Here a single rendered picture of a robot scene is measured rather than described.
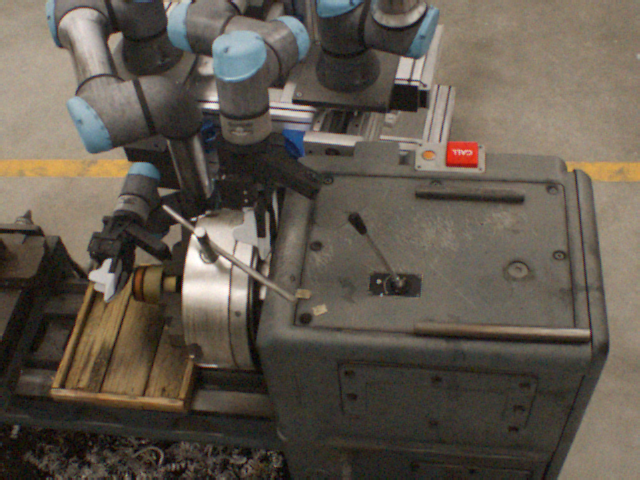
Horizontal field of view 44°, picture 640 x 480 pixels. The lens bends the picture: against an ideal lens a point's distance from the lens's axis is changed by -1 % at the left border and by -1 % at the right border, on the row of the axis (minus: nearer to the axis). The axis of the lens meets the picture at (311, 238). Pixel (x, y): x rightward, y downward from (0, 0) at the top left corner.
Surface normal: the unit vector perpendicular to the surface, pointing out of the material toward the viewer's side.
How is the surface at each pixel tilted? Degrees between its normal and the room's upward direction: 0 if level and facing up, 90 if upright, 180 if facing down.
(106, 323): 0
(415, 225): 0
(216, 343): 74
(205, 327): 63
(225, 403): 0
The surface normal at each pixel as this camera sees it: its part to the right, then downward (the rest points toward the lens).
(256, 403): -0.08, -0.62
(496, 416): -0.13, 0.78
